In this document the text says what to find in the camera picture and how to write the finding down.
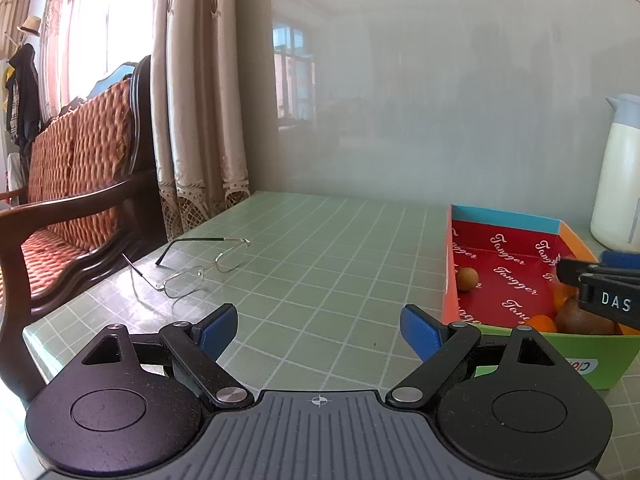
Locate brown kiwi fruit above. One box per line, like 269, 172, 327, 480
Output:
554, 298, 615, 335

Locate small tan longan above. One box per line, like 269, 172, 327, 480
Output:
456, 266, 480, 292

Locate small orange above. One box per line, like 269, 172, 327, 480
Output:
525, 314, 558, 333

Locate orange tangerine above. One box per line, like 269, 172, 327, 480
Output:
551, 283, 578, 312

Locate white thermos jug grey lid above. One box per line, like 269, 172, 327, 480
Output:
590, 93, 640, 252

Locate colourful cardboard box red inside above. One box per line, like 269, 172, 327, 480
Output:
440, 205, 639, 389

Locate wooden sofa orange cushions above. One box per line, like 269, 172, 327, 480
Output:
1, 58, 167, 404

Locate beige lace curtain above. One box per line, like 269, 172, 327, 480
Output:
150, 0, 250, 238

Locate dark hanging clothes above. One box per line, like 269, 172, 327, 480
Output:
6, 44, 41, 154

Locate straw hat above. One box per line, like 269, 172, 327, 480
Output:
17, 15, 41, 37

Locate wire frame eyeglasses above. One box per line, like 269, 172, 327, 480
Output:
122, 236, 250, 300

